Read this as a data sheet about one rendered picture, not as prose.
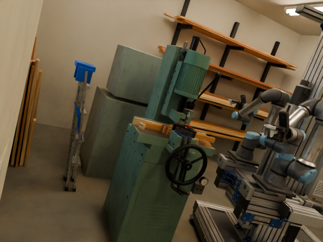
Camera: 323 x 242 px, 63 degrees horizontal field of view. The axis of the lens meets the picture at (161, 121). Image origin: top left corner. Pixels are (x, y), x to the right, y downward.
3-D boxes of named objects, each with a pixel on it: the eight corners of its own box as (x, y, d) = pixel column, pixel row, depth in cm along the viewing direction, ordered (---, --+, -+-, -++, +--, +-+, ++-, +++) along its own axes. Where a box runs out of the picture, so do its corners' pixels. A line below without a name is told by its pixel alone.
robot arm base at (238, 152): (247, 155, 242) (251, 146, 240) (254, 162, 228) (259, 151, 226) (232, 151, 240) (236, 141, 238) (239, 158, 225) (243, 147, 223)
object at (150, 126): (141, 127, 187) (142, 121, 186) (140, 126, 188) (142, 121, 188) (214, 143, 211) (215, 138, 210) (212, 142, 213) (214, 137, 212)
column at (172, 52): (147, 134, 211) (176, 45, 196) (140, 125, 231) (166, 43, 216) (172, 139, 220) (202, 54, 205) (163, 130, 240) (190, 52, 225)
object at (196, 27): (132, 152, 393) (185, -15, 345) (123, 138, 443) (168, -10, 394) (262, 173, 512) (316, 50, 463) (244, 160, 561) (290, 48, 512)
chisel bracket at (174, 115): (174, 124, 190) (178, 113, 188) (167, 118, 202) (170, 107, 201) (182, 126, 193) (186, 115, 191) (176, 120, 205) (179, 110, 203)
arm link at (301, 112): (306, 90, 176) (256, 135, 164) (323, 95, 168) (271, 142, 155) (307, 104, 183) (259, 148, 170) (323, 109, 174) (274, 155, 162)
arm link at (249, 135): (238, 142, 234) (243, 128, 232) (249, 145, 240) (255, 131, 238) (247, 148, 224) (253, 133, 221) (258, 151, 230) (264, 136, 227)
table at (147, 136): (139, 147, 163) (142, 138, 162) (129, 130, 190) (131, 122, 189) (219, 162, 187) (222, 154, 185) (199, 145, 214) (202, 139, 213)
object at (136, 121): (132, 124, 186) (134, 117, 185) (132, 123, 188) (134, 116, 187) (204, 140, 210) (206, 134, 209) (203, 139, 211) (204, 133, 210)
